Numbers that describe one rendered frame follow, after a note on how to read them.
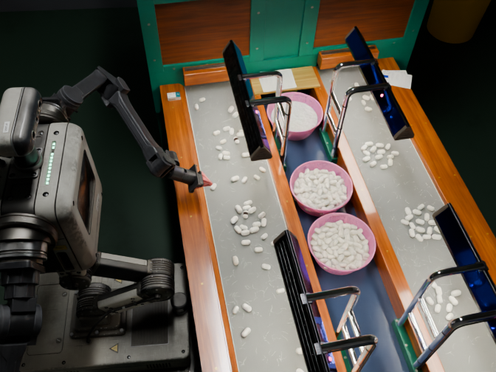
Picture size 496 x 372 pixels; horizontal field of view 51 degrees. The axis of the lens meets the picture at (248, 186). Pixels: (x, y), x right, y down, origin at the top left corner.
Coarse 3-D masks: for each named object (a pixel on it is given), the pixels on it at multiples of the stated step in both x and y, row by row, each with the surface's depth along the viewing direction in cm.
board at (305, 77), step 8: (296, 72) 260; (304, 72) 260; (312, 72) 260; (256, 80) 255; (296, 80) 256; (304, 80) 256; (312, 80) 256; (256, 88) 252; (296, 88) 253; (304, 88) 254
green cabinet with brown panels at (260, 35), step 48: (144, 0) 216; (192, 0) 221; (240, 0) 227; (288, 0) 231; (336, 0) 237; (384, 0) 242; (192, 48) 242; (240, 48) 248; (288, 48) 253; (336, 48) 258
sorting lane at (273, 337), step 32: (192, 96) 253; (224, 96) 254; (192, 128) 241; (224, 160) 229; (224, 192) 219; (256, 192) 219; (224, 224) 209; (224, 256) 201; (256, 256) 201; (224, 288) 193; (256, 288) 193; (256, 320) 185; (288, 320) 185; (256, 352) 178; (288, 352) 179
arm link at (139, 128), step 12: (120, 84) 201; (120, 96) 200; (120, 108) 200; (132, 108) 202; (132, 120) 197; (132, 132) 197; (144, 132) 196; (144, 144) 194; (156, 144) 197; (144, 156) 194; (156, 156) 195; (156, 168) 192
